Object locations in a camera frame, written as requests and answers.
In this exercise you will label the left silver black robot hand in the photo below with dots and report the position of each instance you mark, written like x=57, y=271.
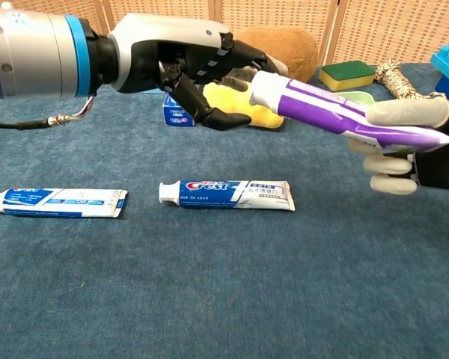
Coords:
x=164, y=30

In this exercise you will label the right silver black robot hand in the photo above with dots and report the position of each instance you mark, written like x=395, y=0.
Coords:
x=441, y=164

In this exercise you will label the purple white toothpaste tube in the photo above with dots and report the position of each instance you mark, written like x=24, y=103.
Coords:
x=310, y=108

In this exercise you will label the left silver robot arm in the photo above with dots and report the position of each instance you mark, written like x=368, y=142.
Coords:
x=30, y=52

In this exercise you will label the long blue toothpaste carton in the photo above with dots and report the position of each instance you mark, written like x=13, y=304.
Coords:
x=176, y=116

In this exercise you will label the blue Crest logo toothpaste tube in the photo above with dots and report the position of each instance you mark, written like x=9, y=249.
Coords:
x=228, y=194

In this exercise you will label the crumpled blue white toothpaste tube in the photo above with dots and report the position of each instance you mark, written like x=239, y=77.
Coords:
x=60, y=202

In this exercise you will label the light green plastic dustpan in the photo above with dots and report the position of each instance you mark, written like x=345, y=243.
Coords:
x=359, y=98

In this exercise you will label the brown plush toy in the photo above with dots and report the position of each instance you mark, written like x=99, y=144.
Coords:
x=292, y=48

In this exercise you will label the green yellow sponge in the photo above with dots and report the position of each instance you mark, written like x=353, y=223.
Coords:
x=346, y=76

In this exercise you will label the yellow plush toy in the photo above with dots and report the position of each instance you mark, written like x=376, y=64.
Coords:
x=265, y=116

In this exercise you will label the woven wicker folding screen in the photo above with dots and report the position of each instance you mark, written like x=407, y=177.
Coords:
x=378, y=30

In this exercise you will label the teal carpet table cover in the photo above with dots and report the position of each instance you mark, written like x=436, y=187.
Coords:
x=209, y=280

